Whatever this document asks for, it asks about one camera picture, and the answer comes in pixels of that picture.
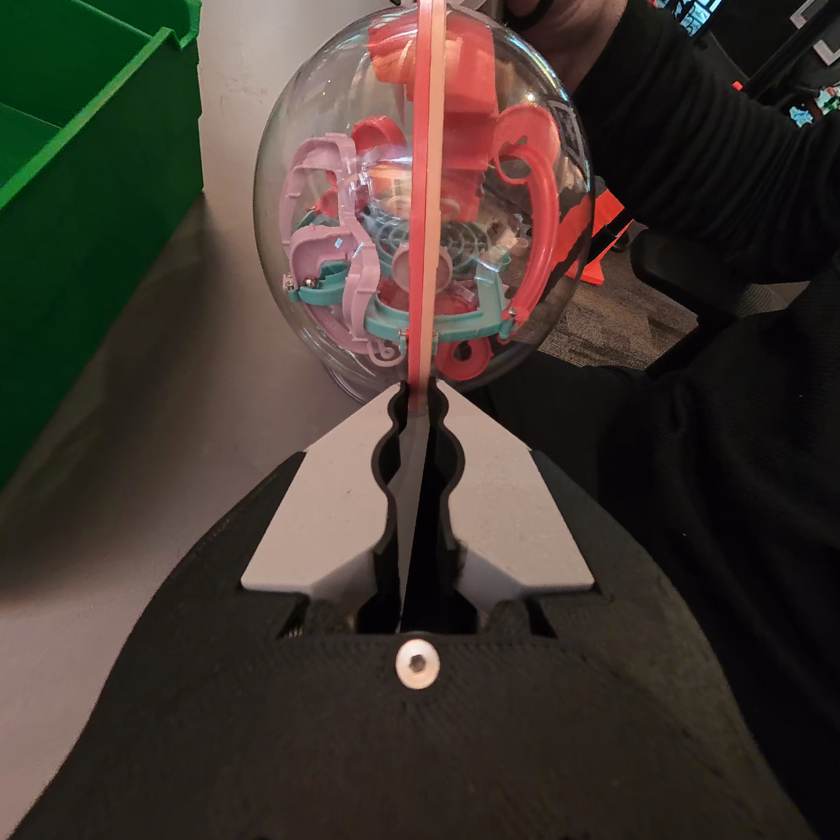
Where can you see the clear maze ball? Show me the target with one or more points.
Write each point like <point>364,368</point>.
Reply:
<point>420,197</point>

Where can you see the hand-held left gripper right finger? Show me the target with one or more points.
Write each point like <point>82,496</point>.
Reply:
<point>518,525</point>

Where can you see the green plastic bin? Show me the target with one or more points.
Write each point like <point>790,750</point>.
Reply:
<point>85,262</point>

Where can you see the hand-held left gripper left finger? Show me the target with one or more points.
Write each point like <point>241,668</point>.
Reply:
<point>315,525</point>

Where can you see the orange plastic object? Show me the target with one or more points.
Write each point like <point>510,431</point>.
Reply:
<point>604,256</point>

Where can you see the person's right hand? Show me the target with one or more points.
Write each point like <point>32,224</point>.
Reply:
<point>584,33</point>

